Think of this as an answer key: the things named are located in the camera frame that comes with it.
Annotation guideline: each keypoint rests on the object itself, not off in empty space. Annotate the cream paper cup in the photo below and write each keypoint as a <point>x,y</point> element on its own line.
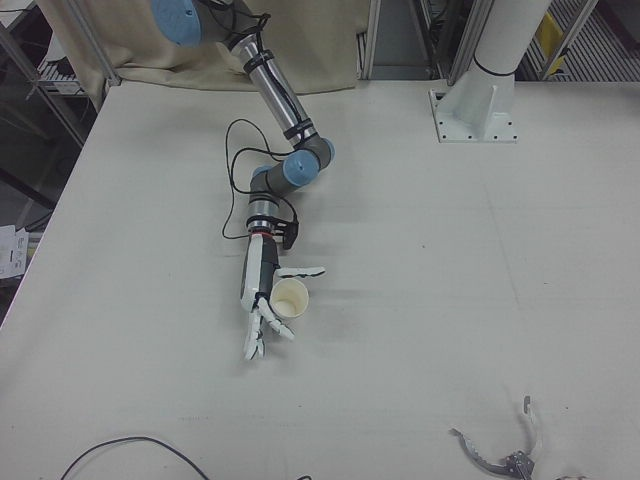
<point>295,300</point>

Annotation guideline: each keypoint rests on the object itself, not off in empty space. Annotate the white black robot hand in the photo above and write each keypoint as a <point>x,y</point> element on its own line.
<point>252,280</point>

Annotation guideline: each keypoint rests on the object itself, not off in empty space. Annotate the white round column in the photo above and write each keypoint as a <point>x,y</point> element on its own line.
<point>505,35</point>

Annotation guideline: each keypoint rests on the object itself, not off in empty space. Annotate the aluminium frame post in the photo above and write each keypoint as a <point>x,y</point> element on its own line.
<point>462,45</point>
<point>371,40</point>

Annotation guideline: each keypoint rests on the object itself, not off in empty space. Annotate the white paper sheets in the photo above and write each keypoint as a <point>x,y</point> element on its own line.
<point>12,250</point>

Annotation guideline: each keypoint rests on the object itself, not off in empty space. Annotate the metal toothed claw tool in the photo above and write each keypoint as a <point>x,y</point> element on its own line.
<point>520,457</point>

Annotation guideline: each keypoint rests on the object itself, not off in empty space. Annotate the white mount pedestal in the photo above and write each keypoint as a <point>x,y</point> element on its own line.
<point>475,120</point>

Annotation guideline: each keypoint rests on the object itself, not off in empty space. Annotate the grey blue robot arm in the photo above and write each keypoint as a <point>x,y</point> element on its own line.
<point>280,100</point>

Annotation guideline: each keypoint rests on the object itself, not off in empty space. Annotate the beige curtain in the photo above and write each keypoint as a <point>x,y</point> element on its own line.
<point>150,60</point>

